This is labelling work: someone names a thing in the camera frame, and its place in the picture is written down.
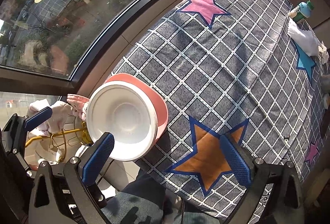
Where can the pink white cloth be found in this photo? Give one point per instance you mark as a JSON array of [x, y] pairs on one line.
[[76, 106]]

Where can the pink square plate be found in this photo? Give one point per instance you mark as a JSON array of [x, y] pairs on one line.
[[157, 101]]

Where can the large white paper bowl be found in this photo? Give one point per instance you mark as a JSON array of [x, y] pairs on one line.
[[125, 111]]

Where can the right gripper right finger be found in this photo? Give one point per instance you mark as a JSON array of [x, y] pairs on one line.
[[285, 202]]

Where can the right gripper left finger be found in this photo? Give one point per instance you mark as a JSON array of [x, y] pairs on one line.
[[68, 193]]

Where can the person's grey trouser legs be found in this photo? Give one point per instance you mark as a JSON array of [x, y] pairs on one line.
[[143, 201]]

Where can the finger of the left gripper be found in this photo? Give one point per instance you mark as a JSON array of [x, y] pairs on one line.
[[13, 136]]

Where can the white crumpled cloth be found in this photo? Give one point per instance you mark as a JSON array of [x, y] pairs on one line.
[[308, 42]]

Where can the grey checked star tablecloth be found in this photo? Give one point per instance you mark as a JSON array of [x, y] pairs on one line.
[[229, 65]]

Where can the yellow wire rack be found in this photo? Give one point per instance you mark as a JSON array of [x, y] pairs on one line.
[[55, 146]]

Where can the green bottle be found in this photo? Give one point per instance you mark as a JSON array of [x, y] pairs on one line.
[[301, 12]]

